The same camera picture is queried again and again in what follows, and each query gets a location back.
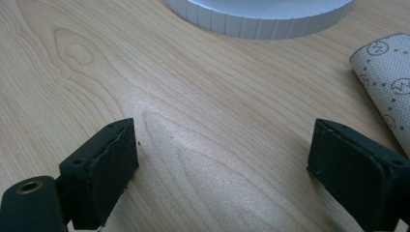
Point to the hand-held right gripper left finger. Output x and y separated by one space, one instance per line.
103 174

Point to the rolled white patterned cloth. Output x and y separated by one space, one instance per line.
386 83

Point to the white ribbed round container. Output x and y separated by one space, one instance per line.
257 19

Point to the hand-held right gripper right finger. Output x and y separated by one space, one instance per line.
361 174

